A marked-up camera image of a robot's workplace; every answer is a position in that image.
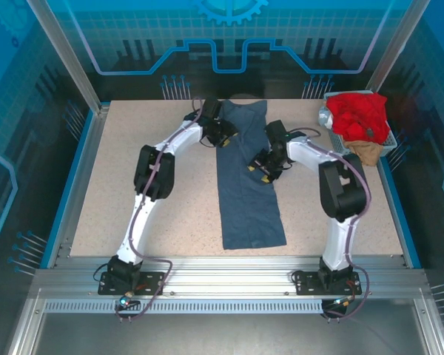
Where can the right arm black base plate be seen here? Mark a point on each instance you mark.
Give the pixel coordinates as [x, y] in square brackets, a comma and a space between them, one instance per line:
[306, 285]

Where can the tan t-shirt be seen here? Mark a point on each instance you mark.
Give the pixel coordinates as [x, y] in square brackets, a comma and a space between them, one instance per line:
[366, 153]

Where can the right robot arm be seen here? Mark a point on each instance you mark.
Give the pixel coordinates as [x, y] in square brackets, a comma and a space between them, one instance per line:
[340, 236]

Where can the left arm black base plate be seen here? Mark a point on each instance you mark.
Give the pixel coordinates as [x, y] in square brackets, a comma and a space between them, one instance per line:
[152, 285]

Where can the aluminium corner post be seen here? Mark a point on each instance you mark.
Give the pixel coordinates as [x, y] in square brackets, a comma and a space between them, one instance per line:
[396, 44]
[70, 51]

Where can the blue t-shirt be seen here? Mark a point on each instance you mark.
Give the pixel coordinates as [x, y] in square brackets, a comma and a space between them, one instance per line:
[248, 207]

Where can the pale blue plastic basket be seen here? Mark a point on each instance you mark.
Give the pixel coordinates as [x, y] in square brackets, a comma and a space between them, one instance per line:
[338, 142]

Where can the grey white t-shirt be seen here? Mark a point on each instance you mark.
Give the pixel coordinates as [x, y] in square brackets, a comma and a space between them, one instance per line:
[323, 117]

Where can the aluminium mounting rail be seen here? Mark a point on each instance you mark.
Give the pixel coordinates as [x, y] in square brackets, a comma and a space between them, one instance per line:
[225, 275]

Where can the red t-shirt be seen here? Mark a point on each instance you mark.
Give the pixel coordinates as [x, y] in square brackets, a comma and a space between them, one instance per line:
[355, 114]

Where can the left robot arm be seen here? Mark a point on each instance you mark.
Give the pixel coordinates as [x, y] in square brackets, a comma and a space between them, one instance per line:
[140, 229]

